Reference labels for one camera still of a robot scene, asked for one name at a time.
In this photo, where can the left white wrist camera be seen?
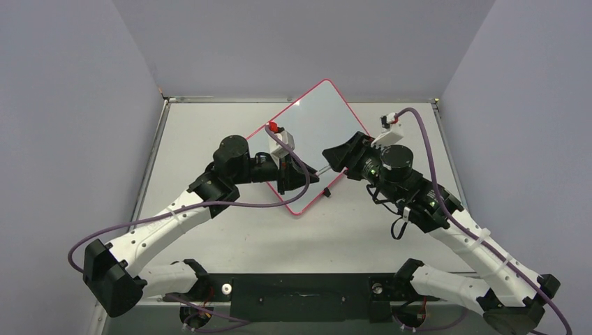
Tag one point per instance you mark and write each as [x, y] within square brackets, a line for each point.
[278, 137]

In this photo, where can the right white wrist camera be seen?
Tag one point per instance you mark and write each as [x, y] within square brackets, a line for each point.
[392, 131]

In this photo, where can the purple whiteboard marker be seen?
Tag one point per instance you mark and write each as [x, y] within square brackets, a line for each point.
[323, 170]

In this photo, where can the aluminium front rail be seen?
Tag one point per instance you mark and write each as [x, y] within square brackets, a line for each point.
[120, 294]

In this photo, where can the pink-framed whiteboard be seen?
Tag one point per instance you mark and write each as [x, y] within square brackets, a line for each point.
[318, 120]

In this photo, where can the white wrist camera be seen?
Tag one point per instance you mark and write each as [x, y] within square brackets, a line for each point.
[278, 137]
[392, 131]

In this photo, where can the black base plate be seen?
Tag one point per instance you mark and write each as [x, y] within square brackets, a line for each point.
[304, 297]

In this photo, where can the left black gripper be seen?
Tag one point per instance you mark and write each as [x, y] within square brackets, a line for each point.
[292, 173]

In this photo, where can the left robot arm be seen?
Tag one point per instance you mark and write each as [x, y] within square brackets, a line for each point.
[115, 271]

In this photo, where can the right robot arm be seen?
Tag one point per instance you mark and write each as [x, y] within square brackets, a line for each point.
[510, 297]

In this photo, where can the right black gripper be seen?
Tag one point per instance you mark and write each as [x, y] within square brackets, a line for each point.
[356, 151]

